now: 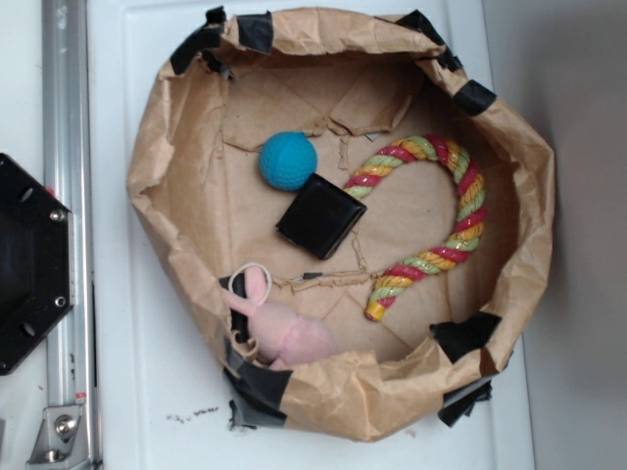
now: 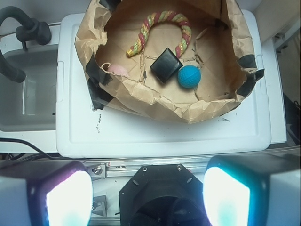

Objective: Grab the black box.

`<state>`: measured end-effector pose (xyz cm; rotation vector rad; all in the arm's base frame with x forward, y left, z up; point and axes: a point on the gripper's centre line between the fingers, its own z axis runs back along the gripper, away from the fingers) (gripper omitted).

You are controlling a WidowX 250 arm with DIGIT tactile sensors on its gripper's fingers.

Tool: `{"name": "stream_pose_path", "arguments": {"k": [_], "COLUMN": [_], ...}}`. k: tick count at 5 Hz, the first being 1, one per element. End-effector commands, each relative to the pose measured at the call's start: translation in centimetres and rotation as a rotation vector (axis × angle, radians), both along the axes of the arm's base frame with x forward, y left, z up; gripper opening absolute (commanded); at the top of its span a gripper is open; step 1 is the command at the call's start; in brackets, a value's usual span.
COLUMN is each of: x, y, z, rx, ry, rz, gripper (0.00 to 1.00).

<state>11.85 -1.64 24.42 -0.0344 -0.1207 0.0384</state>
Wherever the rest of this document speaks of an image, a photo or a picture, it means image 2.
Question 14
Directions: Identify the black faucet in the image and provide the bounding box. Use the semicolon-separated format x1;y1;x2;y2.
0;6;52;83

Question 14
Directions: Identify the white plastic lid board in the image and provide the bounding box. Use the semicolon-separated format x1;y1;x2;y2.
55;14;271;158

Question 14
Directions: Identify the black square box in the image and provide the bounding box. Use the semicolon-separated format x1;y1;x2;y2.
150;48;183;84

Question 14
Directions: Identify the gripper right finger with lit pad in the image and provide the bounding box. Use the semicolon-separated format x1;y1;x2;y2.
203;154;301;226

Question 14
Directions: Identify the black cable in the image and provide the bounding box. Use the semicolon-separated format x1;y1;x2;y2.
0;137;78;161

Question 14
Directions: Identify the multicolour rope toy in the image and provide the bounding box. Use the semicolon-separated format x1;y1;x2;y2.
126;10;192;58

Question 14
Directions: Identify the black octagonal mount plate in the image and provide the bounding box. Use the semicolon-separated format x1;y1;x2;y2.
119;164;210;226

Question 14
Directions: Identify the aluminium frame rail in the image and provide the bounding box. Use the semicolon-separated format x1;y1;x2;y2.
83;145;301;180

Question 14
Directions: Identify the blue textured ball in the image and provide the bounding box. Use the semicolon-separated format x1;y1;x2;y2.
178;65;201;89

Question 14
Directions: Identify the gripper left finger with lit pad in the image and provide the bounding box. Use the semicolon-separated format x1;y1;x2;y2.
0;160;93;226

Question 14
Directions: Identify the crumpled brown paper bag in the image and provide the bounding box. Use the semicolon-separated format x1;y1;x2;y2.
75;0;264;124

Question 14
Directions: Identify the pink soft toy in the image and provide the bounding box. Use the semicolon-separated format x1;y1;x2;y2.
101;62;129;77

